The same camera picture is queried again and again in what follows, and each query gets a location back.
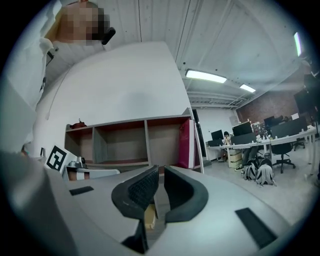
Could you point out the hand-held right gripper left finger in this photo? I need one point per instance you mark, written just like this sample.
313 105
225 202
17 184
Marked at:
140 192

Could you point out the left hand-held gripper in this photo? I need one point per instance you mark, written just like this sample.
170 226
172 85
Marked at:
56 157

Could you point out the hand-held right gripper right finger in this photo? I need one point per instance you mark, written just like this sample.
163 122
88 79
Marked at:
185 197

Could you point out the magenta book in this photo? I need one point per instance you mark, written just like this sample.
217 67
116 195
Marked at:
185 145

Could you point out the wooden shelf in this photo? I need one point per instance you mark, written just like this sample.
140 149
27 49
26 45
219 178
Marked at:
120 140

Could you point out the person's left forearm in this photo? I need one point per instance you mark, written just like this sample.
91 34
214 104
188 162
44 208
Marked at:
73 176

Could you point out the white storage crate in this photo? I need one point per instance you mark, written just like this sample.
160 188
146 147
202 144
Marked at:
235 157

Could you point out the grey backpack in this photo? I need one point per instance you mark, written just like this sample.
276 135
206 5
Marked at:
250 171
266 173

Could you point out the small black monitor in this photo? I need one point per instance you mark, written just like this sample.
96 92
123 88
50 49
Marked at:
217 135

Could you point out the short black desk divider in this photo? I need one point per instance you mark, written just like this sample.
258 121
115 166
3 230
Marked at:
243 138

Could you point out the wide black monitor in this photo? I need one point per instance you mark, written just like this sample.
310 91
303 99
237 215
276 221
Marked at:
242 130

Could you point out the black office chair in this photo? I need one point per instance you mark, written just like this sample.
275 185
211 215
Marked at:
281 150

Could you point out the long white office desk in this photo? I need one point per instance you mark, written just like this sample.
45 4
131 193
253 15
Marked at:
287 137

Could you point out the long ceiling light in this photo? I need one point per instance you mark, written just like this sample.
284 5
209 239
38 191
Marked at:
206 76

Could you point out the long black desk divider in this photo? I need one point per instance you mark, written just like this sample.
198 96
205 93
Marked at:
287 128

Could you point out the short ceiling light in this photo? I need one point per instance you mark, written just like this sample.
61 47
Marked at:
247 88

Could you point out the ceiling light strip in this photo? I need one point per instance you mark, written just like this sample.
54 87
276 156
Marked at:
298 43

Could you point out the black head-worn camera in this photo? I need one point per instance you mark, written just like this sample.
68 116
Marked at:
108 35

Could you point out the large black wall screen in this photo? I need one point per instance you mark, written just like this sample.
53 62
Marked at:
303 98

